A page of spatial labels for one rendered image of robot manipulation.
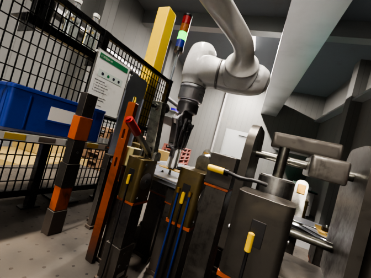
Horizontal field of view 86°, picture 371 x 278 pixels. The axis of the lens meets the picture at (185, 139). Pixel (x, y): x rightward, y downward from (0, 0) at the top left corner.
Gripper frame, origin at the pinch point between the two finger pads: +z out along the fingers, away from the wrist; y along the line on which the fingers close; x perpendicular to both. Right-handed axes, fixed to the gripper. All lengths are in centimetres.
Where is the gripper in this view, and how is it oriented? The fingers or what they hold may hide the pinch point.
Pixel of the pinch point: (174, 158)
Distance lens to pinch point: 70.8
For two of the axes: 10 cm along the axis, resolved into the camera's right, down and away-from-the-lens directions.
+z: -2.6, 9.7, -0.2
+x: -8.6, -2.2, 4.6
